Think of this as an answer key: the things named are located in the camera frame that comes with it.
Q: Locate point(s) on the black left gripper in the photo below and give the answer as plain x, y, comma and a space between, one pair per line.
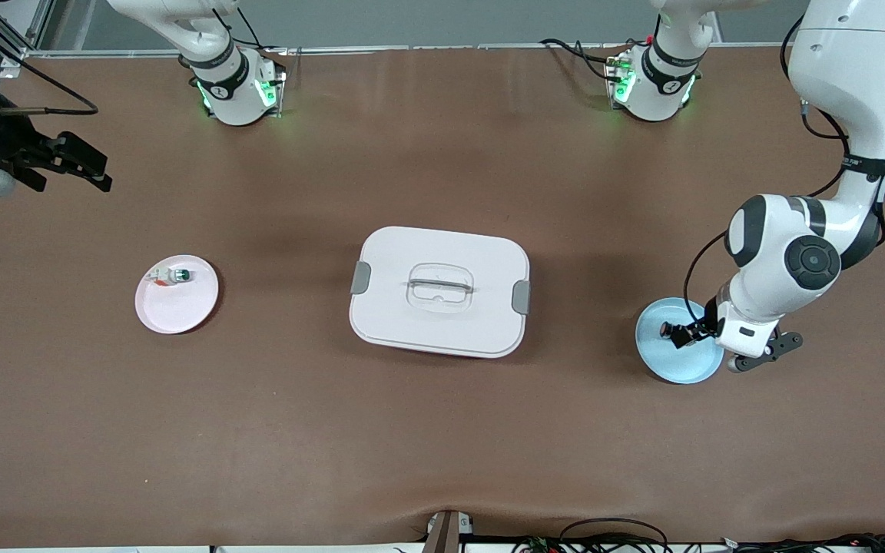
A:
707, 326

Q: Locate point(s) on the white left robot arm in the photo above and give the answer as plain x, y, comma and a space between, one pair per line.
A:
765, 284

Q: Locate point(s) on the white lidded box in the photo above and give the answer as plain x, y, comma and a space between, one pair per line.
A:
412, 322

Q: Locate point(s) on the light blue round plate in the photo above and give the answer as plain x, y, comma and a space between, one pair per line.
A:
673, 365

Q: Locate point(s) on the pink round plate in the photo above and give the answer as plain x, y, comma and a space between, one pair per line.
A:
174, 322

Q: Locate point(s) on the small white block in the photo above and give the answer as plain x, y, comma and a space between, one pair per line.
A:
464, 525

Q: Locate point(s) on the aluminium frame beam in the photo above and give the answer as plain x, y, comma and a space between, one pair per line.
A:
41, 19

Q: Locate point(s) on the white and green push-button switch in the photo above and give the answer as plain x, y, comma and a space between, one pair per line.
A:
170, 276

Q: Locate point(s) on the silver table edge rail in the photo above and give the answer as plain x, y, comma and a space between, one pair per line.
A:
450, 48

